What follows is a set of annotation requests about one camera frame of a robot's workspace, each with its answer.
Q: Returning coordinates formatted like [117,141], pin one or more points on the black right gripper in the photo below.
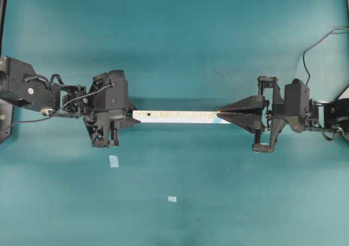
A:
[292,110]

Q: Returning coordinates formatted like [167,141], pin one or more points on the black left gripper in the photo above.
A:
[109,110]

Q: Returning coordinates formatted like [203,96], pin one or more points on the white wooden board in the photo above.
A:
[191,117]

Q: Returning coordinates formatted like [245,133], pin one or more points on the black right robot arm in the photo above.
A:
[267,113]

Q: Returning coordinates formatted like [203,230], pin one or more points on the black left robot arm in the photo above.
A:
[21,86]

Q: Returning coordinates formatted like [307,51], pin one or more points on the blue tape patch left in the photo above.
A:
[114,162]

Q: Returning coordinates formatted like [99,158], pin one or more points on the blue tape patch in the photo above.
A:
[114,162]
[172,198]

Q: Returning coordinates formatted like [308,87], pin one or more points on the blue tape patch centre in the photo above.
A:
[172,198]

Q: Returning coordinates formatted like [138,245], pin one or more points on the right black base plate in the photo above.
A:
[344,94]

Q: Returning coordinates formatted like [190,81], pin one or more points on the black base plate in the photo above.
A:
[6,113]
[344,94]

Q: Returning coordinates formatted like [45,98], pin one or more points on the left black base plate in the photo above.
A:
[6,113]

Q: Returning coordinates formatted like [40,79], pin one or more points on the black frame post left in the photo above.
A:
[3,5]

